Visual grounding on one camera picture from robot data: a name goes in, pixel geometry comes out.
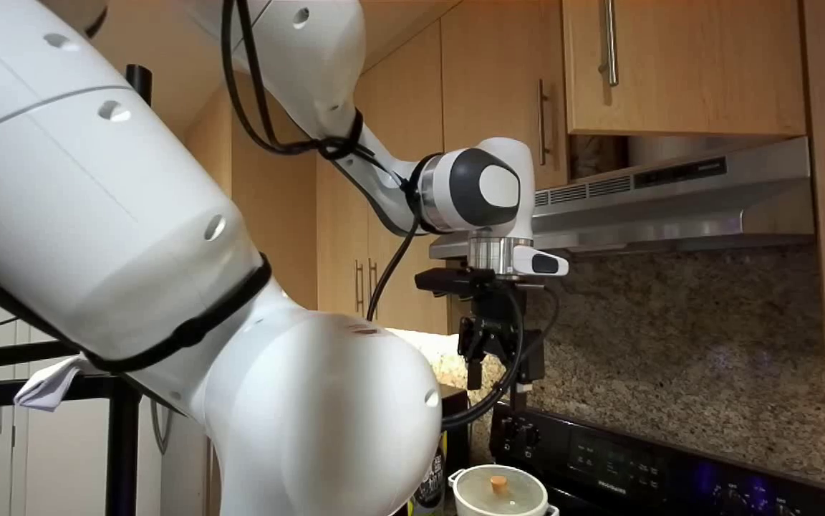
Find wooden cupboard door with handle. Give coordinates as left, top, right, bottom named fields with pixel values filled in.
left=561, top=0, right=804, bottom=135

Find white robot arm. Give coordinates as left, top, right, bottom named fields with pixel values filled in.
left=0, top=0, right=566, bottom=516

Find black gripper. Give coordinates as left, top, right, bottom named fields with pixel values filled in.
left=415, top=266, right=543, bottom=390

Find open wooden cupboard door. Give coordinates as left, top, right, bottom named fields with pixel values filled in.
left=440, top=0, right=566, bottom=185

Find stainless steel range hood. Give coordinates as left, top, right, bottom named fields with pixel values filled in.
left=533, top=138, right=814, bottom=251

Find tall wooden wall cabinets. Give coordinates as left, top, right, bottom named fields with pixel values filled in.
left=210, top=9, right=450, bottom=332

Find white paper tag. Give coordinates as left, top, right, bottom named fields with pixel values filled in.
left=15, top=356, right=85, bottom=413

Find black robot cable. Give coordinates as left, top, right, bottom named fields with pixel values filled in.
left=217, top=0, right=531, bottom=433

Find black stove control panel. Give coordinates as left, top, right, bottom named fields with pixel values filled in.
left=490, top=406, right=825, bottom=516

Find white pot with lid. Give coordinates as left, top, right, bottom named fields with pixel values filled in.
left=450, top=464, right=558, bottom=516

